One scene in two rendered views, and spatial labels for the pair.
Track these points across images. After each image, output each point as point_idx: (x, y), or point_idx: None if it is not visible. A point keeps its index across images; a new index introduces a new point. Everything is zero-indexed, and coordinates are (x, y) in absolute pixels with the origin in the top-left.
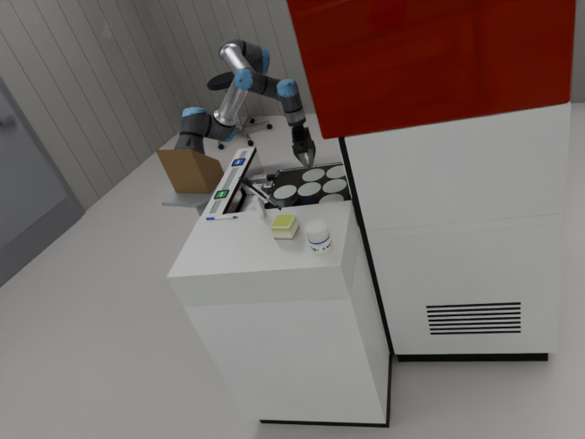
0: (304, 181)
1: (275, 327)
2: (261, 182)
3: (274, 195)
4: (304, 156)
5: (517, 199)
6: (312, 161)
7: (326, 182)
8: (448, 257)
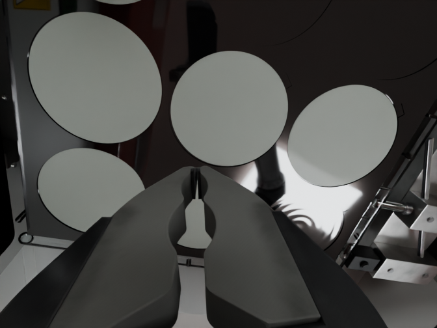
0: (245, 181)
1: None
2: (394, 247)
3: (393, 131)
4: (216, 244)
5: None
6: (152, 188)
7: (140, 133)
8: None
